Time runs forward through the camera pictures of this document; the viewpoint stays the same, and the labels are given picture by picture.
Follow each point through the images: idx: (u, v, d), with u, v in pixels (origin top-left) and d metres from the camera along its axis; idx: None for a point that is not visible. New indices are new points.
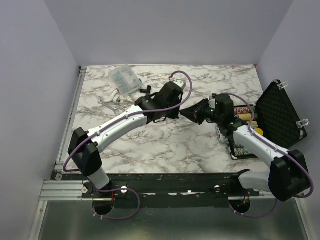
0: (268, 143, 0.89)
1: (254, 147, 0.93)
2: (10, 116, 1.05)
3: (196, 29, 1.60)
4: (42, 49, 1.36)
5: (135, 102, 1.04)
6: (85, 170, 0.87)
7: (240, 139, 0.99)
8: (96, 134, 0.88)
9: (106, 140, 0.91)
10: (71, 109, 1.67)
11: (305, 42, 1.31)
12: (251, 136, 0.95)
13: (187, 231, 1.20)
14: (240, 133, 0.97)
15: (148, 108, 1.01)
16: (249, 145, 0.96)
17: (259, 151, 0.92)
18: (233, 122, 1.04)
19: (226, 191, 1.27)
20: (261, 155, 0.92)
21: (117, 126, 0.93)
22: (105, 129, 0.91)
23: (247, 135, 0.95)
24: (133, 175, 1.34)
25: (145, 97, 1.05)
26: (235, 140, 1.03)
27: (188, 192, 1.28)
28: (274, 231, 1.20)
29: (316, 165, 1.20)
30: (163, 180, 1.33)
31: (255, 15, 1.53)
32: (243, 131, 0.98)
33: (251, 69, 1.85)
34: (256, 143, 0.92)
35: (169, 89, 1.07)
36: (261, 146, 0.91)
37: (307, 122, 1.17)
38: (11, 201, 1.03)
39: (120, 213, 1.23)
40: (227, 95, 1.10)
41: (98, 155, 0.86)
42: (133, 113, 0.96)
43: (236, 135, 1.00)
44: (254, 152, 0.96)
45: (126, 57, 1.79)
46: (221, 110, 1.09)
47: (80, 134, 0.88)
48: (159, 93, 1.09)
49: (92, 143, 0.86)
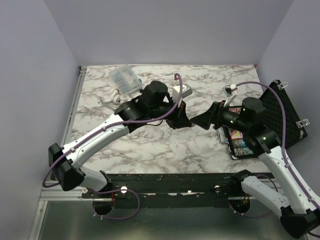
0: (303, 186, 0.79)
1: (284, 181, 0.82)
2: (10, 116, 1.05)
3: (197, 29, 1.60)
4: (42, 49, 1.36)
5: (115, 110, 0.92)
6: (64, 187, 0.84)
7: (269, 164, 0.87)
8: (70, 150, 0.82)
9: (83, 155, 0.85)
10: (71, 109, 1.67)
11: (305, 42, 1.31)
12: (285, 169, 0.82)
13: (187, 231, 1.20)
14: (272, 159, 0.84)
15: (130, 117, 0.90)
16: (277, 175, 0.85)
17: (289, 189, 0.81)
18: (266, 138, 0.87)
19: (226, 191, 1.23)
20: (287, 193, 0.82)
21: (94, 140, 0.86)
22: (80, 144, 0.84)
23: (280, 166, 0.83)
24: (133, 175, 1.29)
25: (127, 104, 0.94)
26: (261, 157, 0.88)
27: (188, 192, 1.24)
28: (274, 231, 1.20)
29: (316, 165, 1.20)
30: (163, 180, 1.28)
31: (255, 15, 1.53)
32: (278, 158, 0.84)
33: (251, 69, 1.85)
34: (290, 180, 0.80)
35: (150, 92, 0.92)
36: (293, 186, 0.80)
37: (307, 122, 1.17)
38: (11, 201, 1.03)
39: (120, 213, 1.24)
40: (257, 100, 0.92)
41: (74, 172, 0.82)
42: (110, 125, 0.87)
43: (267, 158, 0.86)
44: (278, 183, 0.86)
45: (126, 57, 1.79)
46: (250, 119, 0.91)
47: (55, 151, 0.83)
48: (142, 96, 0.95)
49: (66, 161, 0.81)
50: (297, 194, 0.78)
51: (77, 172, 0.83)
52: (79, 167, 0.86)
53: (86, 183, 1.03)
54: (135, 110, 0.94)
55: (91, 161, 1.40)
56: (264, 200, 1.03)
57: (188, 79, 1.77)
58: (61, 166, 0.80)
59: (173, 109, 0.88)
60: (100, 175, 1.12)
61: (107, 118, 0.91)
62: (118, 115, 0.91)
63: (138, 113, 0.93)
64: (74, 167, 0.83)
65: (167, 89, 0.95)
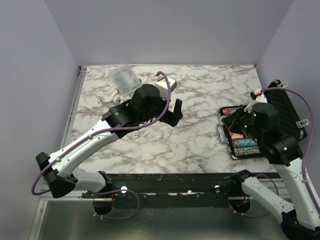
0: (317, 204, 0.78)
1: (296, 194, 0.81)
2: (10, 116, 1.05)
3: (197, 28, 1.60)
4: (41, 49, 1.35)
5: (103, 116, 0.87)
6: (55, 194, 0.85)
7: (284, 174, 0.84)
8: (56, 161, 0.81)
9: (69, 165, 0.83)
10: (71, 108, 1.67)
11: (306, 41, 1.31)
12: (302, 184, 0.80)
13: (187, 232, 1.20)
14: (289, 172, 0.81)
15: (119, 122, 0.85)
16: (290, 187, 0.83)
17: (300, 203, 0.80)
18: (289, 147, 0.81)
19: (226, 191, 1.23)
20: (297, 205, 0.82)
21: (80, 149, 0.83)
22: (65, 153, 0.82)
23: (297, 181, 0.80)
24: (133, 175, 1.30)
25: (116, 109, 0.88)
26: (278, 165, 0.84)
27: (188, 192, 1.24)
28: (274, 231, 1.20)
29: (316, 166, 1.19)
30: (163, 180, 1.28)
31: (256, 15, 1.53)
32: (295, 171, 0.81)
33: (251, 69, 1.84)
34: (304, 196, 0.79)
35: (140, 97, 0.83)
36: (307, 201, 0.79)
37: (307, 122, 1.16)
38: (10, 202, 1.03)
39: (119, 213, 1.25)
40: (268, 105, 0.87)
41: (61, 181, 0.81)
42: (97, 132, 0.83)
43: (283, 169, 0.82)
44: (289, 194, 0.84)
45: (126, 57, 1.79)
46: (263, 125, 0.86)
47: (42, 160, 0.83)
48: (132, 100, 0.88)
49: (52, 171, 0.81)
50: (310, 210, 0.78)
51: (65, 180, 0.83)
52: (67, 175, 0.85)
53: (82, 185, 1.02)
54: (124, 114, 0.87)
55: (91, 160, 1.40)
56: (265, 203, 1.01)
57: (188, 79, 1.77)
58: (48, 176, 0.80)
59: (165, 110, 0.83)
60: (98, 177, 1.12)
61: (94, 125, 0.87)
62: (106, 121, 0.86)
63: (127, 118, 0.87)
64: (60, 176, 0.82)
65: (159, 93, 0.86)
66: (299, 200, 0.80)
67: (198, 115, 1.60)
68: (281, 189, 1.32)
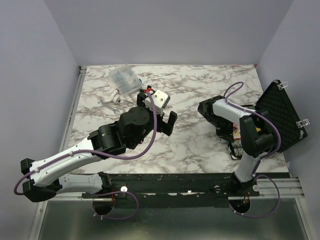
0: (238, 107, 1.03)
1: (229, 113, 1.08)
2: (10, 116, 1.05)
3: (196, 29, 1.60)
4: (41, 50, 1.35)
5: (89, 134, 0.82)
6: (33, 200, 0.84)
7: (219, 110, 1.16)
8: (34, 171, 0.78)
9: (47, 178, 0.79)
10: (71, 109, 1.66)
11: (305, 41, 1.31)
12: (226, 105, 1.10)
13: (187, 231, 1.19)
14: (217, 105, 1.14)
15: (104, 146, 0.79)
16: (225, 113, 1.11)
17: (233, 115, 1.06)
18: (213, 98, 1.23)
19: (226, 191, 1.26)
20: (235, 119, 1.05)
21: (60, 163, 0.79)
22: (45, 166, 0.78)
23: (223, 105, 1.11)
24: (133, 175, 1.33)
25: (104, 128, 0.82)
26: (214, 111, 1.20)
27: (188, 192, 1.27)
28: (274, 231, 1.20)
29: (316, 165, 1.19)
30: (163, 180, 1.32)
31: (255, 15, 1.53)
32: (220, 102, 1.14)
33: (251, 69, 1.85)
34: (229, 109, 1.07)
35: (124, 123, 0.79)
36: (232, 111, 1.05)
37: (307, 122, 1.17)
38: (9, 201, 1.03)
39: (120, 214, 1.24)
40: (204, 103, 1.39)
41: (38, 191, 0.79)
42: (78, 151, 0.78)
43: (216, 107, 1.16)
44: (230, 119, 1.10)
45: (126, 57, 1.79)
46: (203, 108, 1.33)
47: (24, 168, 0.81)
48: (120, 122, 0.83)
49: (29, 180, 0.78)
50: (236, 112, 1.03)
51: (44, 190, 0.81)
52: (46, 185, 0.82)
53: (82, 186, 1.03)
54: (111, 136, 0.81)
55: None
56: (244, 167, 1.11)
57: (188, 79, 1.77)
58: (25, 184, 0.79)
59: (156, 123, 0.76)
60: (93, 180, 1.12)
61: (79, 141, 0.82)
62: (91, 140, 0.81)
63: (114, 142, 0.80)
64: (37, 187, 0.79)
65: (147, 119, 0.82)
66: (230, 113, 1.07)
67: (198, 116, 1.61)
68: (281, 189, 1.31)
